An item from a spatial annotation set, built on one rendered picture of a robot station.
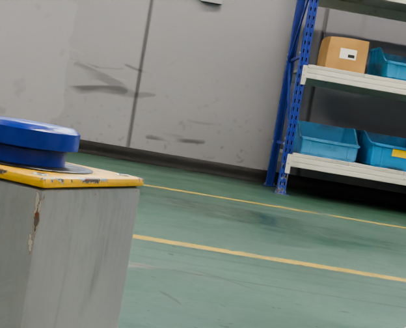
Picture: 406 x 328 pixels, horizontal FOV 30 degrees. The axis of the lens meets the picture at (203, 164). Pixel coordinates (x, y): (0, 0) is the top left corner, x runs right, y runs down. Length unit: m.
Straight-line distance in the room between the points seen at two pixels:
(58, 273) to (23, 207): 0.03
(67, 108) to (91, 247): 5.10
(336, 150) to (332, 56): 0.56
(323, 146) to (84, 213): 4.45
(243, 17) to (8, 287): 5.16
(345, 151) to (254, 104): 0.90
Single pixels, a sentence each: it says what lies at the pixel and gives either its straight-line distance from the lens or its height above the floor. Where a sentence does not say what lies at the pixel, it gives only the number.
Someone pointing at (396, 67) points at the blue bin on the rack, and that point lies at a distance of 4.82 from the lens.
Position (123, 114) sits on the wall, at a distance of 5.34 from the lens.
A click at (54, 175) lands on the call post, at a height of 0.31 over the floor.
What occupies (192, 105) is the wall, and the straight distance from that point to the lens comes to 5.33.
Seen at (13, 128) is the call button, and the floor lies 0.33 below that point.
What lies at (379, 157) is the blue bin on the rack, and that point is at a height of 0.32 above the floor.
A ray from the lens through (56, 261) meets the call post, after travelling 0.27.
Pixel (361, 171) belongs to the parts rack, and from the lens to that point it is 4.72.
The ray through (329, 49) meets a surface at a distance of 4.75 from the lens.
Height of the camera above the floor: 0.34
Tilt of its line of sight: 3 degrees down
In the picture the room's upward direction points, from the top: 10 degrees clockwise
